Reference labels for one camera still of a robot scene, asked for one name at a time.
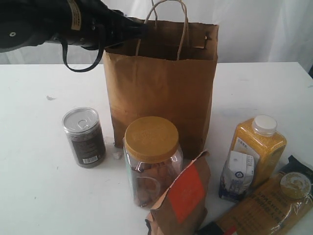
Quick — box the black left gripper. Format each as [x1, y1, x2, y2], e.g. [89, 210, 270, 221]
[51, 0, 147, 49]

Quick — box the spaghetti packet gold seal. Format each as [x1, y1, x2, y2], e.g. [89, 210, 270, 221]
[197, 155, 313, 235]

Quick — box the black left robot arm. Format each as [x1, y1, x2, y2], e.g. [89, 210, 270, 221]
[0, 0, 148, 52]

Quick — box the yellow grain bottle white cap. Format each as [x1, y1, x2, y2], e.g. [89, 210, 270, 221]
[230, 115, 287, 189]

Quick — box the brown pouch orange label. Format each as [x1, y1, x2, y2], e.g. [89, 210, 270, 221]
[145, 151, 211, 235]

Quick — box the small white blue carton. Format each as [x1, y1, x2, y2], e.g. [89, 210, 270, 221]
[219, 151, 255, 202]

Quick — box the clear jar yellow lid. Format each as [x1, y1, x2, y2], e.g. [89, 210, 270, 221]
[123, 116, 183, 207]

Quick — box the brown paper shopping bag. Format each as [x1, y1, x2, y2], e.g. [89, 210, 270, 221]
[102, 0, 220, 160]

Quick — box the white paper crumb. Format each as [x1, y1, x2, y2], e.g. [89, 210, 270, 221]
[113, 152, 123, 160]

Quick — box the dark can silver lid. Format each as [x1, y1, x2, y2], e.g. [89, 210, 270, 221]
[62, 107, 106, 168]

